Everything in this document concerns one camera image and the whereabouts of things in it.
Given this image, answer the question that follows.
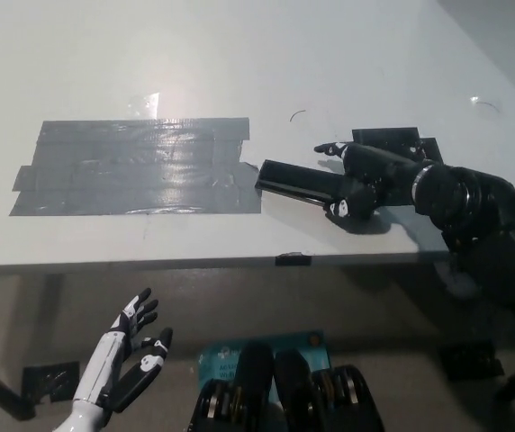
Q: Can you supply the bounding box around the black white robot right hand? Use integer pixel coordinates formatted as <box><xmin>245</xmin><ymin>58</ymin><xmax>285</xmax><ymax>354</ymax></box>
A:
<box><xmin>313</xmin><ymin>139</ymin><xmax>424</xmax><ymax>229</ymax></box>

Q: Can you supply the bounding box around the small black tape strip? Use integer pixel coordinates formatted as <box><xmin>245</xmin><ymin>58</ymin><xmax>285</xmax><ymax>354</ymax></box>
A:
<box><xmin>274</xmin><ymin>251</ymin><xmax>312</xmax><ymax>267</ymax></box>

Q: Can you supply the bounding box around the teal printed box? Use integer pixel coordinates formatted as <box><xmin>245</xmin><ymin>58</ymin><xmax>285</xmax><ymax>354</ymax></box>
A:
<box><xmin>196</xmin><ymin>330</ymin><xmax>333</xmax><ymax>409</ymax></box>

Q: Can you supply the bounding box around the black floor tape patch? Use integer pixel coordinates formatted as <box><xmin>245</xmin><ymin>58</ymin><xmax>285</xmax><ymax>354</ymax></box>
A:
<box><xmin>438</xmin><ymin>342</ymin><xmax>506</xmax><ymax>384</ymax></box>
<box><xmin>21</xmin><ymin>359</ymin><xmax>82</xmax><ymax>404</ymax></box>

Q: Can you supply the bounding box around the grey duct tape patch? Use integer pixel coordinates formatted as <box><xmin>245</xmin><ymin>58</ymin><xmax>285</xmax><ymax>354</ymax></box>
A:
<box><xmin>8</xmin><ymin>116</ymin><xmax>263</xmax><ymax>218</ymax></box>

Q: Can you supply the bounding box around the black stapler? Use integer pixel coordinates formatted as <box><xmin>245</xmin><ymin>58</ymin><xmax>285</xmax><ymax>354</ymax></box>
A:
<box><xmin>254</xmin><ymin>157</ymin><xmax>348</xmax><ymax>211</ymax></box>

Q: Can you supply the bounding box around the clear tape piece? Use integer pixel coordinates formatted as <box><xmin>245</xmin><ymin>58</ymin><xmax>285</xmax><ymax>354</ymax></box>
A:
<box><xmin>127</xmin><ymin>92</ymin><xmax>161</xmax><ymax>120</ymax></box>

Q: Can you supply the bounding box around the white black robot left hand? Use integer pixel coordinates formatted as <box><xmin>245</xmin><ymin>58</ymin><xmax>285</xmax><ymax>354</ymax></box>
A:
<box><xmin>72</xmin><ymin>286</ymin><xmax>174</xmax><ymax>413</ymax></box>

